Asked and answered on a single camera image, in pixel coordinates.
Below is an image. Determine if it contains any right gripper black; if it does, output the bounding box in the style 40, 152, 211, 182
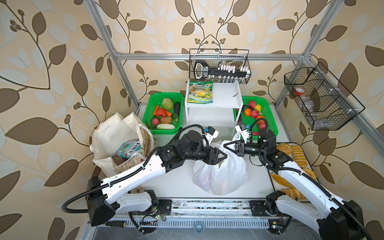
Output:
223, 139, 266, 158

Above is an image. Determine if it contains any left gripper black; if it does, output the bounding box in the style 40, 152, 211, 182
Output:
182, 142, 229, 165

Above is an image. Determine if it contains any white plastic grocery bag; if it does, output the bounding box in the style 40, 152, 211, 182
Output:
193, 141, 248, 196

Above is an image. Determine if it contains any Fox's candy bag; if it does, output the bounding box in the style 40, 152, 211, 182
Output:
114, 140, 141, 159

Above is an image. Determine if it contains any cream floral tote bag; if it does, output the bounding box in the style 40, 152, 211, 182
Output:
90, 113, 159, 177

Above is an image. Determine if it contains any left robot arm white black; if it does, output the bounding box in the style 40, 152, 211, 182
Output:
62, 127, 227, 226

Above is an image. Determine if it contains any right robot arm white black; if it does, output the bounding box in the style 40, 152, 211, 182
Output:
224, 129, 372, 240

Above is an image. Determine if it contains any red apple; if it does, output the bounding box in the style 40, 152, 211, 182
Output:
258, 121, 267, 129

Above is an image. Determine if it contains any small orange persimmon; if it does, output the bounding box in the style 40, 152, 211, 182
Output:
244, 109, 252, 117

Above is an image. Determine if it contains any pink red peach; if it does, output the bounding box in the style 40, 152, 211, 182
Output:
251, 110, 259, 119

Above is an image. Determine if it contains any right green plastic basket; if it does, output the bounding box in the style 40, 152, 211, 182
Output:
233, 96, 279, 136

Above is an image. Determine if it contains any green plastic basket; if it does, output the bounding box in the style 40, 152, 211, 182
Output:
233, 96, 279, 136
143, 93, 184, 135

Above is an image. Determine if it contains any croissant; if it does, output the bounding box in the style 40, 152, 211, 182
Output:
277, 143, 293, 156

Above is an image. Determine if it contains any white two-tier shelf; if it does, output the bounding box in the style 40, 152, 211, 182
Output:
185, 83, 243, 128

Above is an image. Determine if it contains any black bread tray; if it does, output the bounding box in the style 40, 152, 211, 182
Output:
270, 143, 318, 202

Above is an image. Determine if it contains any sliced bread loaf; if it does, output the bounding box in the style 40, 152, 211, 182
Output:
292, 145, 308, 168

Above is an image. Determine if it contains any white radish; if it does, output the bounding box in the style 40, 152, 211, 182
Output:
157, 124, 176, 130

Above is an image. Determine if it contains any brown potato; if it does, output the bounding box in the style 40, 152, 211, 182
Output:
160, 116, 173, 124

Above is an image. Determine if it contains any dark purple eggplant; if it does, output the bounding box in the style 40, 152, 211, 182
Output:
174, 102, 181, 117

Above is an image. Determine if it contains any left green plastic basket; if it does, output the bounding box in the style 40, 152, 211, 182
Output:
143, 93, 184, 135

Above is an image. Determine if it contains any yellow green snack bag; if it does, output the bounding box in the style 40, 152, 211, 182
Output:
187, 81, 214, 104

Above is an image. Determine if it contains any red radish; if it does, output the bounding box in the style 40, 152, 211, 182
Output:
152, 118, 160, 126

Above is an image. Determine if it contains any red tomato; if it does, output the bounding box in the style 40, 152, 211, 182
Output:
157, 108, 168, 118

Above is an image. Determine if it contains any green cabbage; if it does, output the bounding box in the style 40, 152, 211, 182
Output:
162, 98, 174, 112

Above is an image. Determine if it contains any orange carrot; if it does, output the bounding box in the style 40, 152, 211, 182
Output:
153, 105, 160, 117

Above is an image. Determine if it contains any plastic bottle red cap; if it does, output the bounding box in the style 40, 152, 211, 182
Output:
293, 88, 315, 112

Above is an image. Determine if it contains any yellow black screwdriver left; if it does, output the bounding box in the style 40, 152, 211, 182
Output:
105, 220, 127, 228

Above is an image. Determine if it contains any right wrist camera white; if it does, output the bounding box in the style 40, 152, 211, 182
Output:
235, 123, 253, 143

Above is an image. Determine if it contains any back black wire basket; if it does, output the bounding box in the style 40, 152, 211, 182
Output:
189, 48, 252, 85

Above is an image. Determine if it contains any black wire basket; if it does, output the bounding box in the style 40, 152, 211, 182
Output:
284, 62, 366, 131
189, 48, 252, 85

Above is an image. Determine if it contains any right black wire basket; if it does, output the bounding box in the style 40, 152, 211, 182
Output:
284, 62, 366, 131

